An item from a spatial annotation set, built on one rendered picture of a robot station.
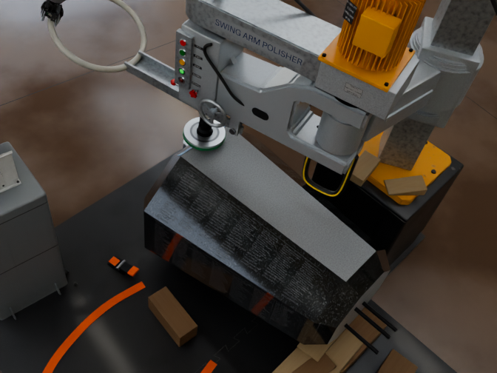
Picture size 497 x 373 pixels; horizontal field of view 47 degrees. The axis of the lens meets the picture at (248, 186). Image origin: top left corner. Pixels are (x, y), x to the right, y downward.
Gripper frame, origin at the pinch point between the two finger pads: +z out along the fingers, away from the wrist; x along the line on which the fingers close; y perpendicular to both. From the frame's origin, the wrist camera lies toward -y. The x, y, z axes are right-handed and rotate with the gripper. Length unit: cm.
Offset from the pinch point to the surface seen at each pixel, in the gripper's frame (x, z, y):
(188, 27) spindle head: 53, -62, 30
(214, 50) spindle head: 65, -63, 37
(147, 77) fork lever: 50, -13, 23
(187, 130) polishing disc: 77, -1, 37
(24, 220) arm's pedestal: 15, 29, 93
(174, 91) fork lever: 63, -19, 30
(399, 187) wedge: 186, -32, 50
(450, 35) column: 156, -104, 18
